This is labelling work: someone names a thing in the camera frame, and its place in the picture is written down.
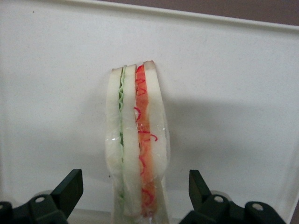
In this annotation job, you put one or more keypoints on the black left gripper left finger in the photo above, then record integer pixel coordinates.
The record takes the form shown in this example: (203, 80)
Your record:
(60, 200)

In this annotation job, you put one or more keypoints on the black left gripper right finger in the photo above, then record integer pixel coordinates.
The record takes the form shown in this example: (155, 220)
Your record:
(208, 207)

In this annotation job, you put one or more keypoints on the triangle sandwich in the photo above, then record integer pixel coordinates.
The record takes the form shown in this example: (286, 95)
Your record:
(130, 140)

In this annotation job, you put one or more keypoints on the beige plastic tray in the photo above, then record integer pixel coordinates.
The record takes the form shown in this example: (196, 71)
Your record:
(58, 93)

